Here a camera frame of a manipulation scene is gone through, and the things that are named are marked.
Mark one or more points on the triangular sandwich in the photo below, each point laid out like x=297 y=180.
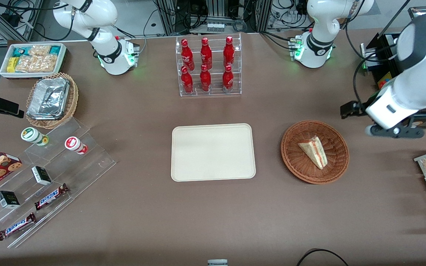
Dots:
x=314 y=152

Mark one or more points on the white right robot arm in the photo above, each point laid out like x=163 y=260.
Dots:
x=87 y=14

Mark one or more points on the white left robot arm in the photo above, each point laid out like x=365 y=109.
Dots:
x=423 y=85

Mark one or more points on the aluminium foil tray stack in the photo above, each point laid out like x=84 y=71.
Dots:
x=48 y=99

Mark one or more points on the light wicker basket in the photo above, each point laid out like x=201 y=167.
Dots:
x=73 y=96

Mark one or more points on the round brown wicker basket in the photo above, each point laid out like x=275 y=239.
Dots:
x=294 y=159

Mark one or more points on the beige rectangular tray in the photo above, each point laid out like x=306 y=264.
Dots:
x=213 y=152

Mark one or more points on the white plastic snack tub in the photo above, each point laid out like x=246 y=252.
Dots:
x=4 y=74

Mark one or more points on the green lid drink cup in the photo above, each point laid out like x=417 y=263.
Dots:
x=32 y=135

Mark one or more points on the yellow snack packet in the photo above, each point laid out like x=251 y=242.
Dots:
x=11 y=64

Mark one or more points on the clear cracker pack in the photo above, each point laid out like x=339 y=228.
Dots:
x=25 y=63
x=46 y=63
x=39 y=50

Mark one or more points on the teal snack packet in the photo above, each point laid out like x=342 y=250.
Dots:
x=21 y=51
x=55 y=50

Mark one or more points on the silver metal control box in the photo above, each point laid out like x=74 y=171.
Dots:
x=368 y=55

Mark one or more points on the black food warmer cabinet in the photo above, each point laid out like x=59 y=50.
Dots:
x=386 y=38

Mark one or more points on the small black box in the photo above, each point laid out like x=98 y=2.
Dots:
x=8 y=199
x=41 y=175

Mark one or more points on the red lid drink cup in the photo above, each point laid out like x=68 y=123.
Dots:
x=74 y=144

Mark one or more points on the Snickers chocolate bar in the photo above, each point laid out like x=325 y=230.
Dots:
x=50 y=197
x=16 y=226

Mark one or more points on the clear acrylic stepped shelf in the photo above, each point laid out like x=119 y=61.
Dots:
x=87 y=168

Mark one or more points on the red cola bottle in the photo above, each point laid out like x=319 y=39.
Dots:
x=205 y=80
x=227 y=79
x=187 y=82
x=206 y=54
x=229 y=53
x=187 y=55

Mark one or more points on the clear acrylic bottle rack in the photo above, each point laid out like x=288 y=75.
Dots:
x=215 y=62

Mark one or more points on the white power strip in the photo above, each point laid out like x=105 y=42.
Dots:
x=215 y=27

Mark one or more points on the small grey device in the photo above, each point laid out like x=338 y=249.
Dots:
x=217 y=262

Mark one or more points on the aluminium frame structure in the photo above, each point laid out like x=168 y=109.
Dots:
x=216 y=9

